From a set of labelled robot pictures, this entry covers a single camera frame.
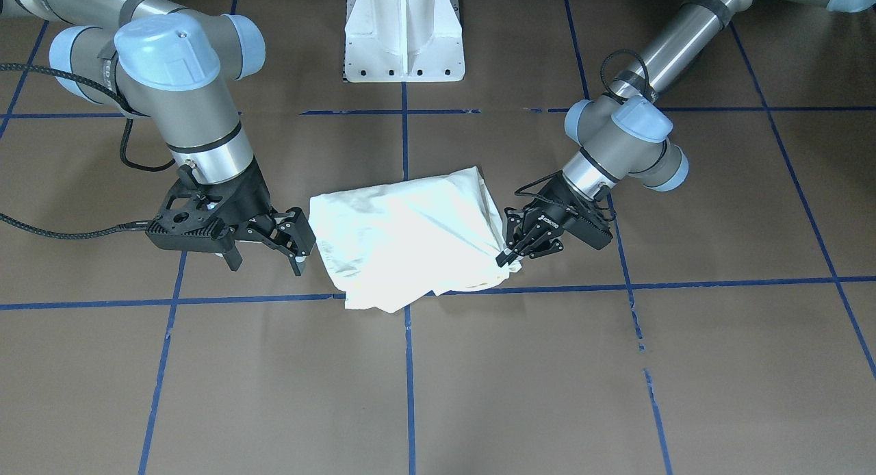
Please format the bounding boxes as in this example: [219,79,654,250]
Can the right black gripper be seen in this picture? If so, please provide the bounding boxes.
[178,159,315,277]

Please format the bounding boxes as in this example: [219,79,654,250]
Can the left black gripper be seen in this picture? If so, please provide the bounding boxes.
[495,172,597,267]

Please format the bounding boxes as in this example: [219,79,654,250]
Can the cream long-sleeve cat shirt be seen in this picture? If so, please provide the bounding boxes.
[309,166,521,313]

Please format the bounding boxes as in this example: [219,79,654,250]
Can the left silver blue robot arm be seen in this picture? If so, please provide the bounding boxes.
[495,0,874,267]

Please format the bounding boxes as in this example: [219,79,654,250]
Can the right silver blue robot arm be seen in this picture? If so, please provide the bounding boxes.
[2,0,315,275]

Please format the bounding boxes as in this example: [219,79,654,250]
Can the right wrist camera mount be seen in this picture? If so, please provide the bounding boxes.
[145,181,235,254]

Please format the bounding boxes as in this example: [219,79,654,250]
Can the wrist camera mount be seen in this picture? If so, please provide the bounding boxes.
[563,200,613,250]
[145,181,235,254]

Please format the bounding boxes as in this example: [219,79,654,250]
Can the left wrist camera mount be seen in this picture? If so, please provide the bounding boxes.
[563,200,613,250]

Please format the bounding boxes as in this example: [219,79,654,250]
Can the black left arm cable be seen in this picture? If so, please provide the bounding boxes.
[513,49,658,209]

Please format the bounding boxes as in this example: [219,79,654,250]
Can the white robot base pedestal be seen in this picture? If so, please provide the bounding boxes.
[342,0,466,83]

